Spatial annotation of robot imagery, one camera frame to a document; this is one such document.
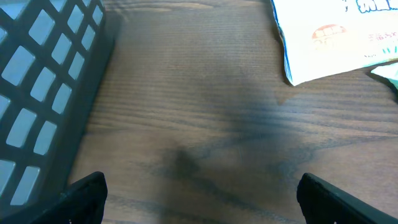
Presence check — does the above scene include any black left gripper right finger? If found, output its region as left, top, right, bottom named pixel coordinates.
left=297, top=173, right=397, bottom=224

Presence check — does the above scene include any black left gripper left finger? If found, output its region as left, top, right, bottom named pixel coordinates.
left=29, top=171, right=108, bottom=224

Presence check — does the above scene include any small teal wipes pack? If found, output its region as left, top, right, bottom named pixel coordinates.
left=371, top=62, right=398, bottom=89

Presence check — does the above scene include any grey plastic mesh basket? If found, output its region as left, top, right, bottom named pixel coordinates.
left=1, top=0, right=114, bottom=217

